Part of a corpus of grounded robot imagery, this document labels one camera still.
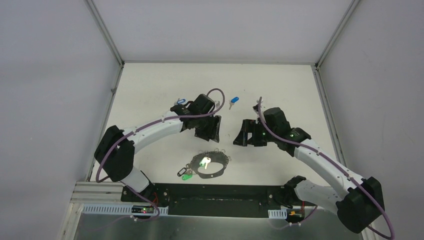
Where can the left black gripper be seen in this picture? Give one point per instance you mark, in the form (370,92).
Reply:
(205,125)

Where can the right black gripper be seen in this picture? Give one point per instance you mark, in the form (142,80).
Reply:
(249,126)

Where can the green tag key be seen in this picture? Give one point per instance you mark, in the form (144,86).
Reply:
(204,162)
(186,177)

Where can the black tag key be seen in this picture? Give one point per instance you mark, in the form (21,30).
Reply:
(182,171)

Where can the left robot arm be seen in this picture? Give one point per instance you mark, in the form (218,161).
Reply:
(117,147)

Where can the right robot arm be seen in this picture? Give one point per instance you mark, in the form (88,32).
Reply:
(355,200)

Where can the blue tag key centre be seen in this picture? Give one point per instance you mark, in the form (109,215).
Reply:
(232,102)

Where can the blue tag key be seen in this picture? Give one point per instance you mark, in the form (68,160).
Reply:
(180,101)
(232,102)

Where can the blue tag key left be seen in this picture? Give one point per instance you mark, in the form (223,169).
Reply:
(180,101)

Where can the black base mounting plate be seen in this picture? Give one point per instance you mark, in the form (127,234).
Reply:
(217,200)

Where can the right controller board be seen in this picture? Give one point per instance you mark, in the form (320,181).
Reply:
(295,215)

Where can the controller board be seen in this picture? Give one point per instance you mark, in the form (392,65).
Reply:
(295,215)
(139,209)

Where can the left controller board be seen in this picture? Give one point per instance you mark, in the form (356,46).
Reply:
(139,209)

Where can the aluminium frame rail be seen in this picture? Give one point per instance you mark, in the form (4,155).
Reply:
(103,211)

